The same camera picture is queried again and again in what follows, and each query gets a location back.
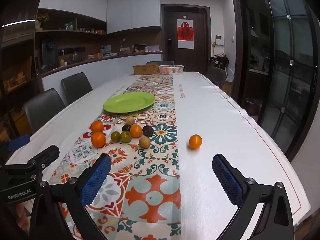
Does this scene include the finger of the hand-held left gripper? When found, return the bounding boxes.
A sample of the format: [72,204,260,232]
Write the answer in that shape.
[1,144,60,178]

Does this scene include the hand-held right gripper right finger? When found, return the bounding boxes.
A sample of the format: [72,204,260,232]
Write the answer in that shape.
[212,153,295,240]

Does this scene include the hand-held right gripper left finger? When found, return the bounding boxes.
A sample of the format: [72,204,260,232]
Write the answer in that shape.
[30,153,112,240]

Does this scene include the orange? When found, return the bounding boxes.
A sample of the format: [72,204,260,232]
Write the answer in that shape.
[130,124,143,138]
[189,134,202,150]
[91,132,106,148]
[90,121,104,133]

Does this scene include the green plate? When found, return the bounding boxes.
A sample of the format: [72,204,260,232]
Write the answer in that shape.
[103,92,156,114]

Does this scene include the blue cloth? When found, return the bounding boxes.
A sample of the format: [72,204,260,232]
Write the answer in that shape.
[7,134,31,153]

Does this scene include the grey dining chair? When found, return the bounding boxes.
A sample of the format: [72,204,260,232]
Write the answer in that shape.
[23,88,66,134]
[146,60,175,66]
[205,66,228,90]
[61,72,93,106]

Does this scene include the patterned table runner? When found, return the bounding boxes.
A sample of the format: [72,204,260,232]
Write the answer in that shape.
[49,74,182,240]

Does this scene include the brown bin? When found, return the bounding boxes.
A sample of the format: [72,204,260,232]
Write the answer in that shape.
[246,97,263,117]

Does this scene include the white kitchen counter cabinet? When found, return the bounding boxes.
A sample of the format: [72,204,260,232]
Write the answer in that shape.
[40,51,163,92]

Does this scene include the dark counter appliance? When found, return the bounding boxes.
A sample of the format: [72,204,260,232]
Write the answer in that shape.
[41,39,59,68]

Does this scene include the dark clothes pile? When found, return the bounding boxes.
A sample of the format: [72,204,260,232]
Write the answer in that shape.
[209,53,229,69]

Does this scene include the wicker box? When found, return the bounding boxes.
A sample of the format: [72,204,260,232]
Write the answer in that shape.
[133,64,160,75]

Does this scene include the pink plastic basket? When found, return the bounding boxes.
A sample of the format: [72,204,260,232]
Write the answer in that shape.
[158,64,185,75]

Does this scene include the glass sliding door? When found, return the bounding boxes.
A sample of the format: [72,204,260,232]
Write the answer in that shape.
[232,0,320,163]

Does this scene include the dark wooden door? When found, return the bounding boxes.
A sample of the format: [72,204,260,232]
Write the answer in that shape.
[161,4,210,72]

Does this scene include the white upper cabinets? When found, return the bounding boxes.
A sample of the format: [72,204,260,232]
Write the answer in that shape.
[37,0,162,34]

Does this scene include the wooden wall shelf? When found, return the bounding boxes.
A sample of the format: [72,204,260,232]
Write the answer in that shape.
[35,8,108,36]

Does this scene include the red wall calendar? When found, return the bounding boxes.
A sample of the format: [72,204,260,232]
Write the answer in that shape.
[177,17,195,49]

